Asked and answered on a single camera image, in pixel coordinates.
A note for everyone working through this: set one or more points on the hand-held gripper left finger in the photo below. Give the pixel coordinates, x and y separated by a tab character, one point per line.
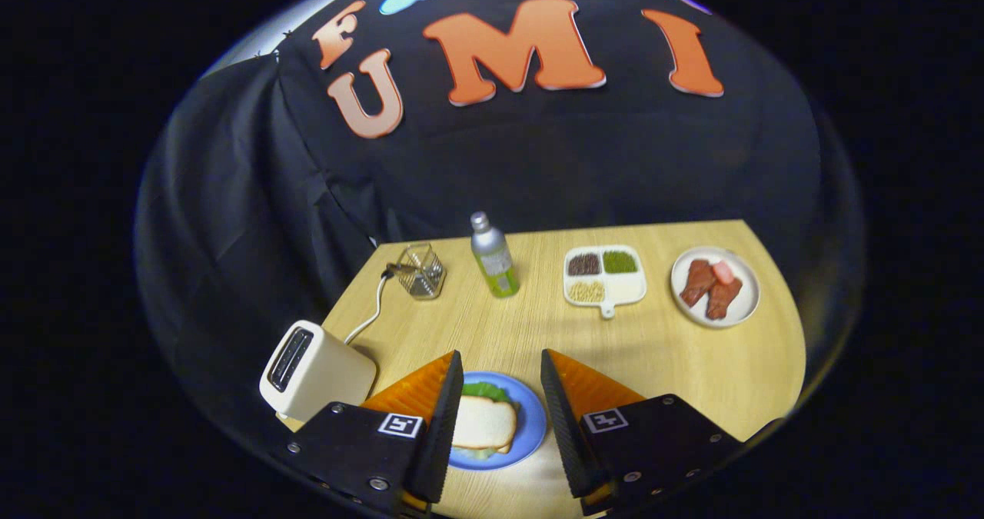
442	427

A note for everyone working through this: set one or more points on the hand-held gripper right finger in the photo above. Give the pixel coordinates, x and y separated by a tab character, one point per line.
565	427

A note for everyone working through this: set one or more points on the toasted bread slice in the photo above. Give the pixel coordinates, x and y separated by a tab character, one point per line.
484	423

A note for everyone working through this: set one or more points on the green lettuce leaf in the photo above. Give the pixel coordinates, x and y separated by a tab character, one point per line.
484	389

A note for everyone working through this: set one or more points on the blue plate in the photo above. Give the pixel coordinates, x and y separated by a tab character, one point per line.
530	427

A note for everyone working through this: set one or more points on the white toaster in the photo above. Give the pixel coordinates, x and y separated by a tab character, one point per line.
330	373

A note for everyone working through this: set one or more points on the pile of yellow soybeans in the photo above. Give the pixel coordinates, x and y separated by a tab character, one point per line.
586	291

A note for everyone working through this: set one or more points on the white divided dish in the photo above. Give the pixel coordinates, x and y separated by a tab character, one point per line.
624	290

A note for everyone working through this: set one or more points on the pile of dark beans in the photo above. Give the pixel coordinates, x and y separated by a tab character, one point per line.
584	264

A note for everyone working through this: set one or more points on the green and silver bottle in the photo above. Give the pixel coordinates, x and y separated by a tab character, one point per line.
496	265

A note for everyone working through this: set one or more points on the pile of green beans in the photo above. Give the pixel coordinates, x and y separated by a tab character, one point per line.
619	262

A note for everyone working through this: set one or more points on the brown meat piece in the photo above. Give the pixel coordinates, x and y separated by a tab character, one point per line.
696	282
723	300

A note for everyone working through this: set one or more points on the white oval plate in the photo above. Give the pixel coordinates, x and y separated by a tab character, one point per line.
746	300

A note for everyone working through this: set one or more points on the pink sausage piece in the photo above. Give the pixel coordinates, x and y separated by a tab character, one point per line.
723	272

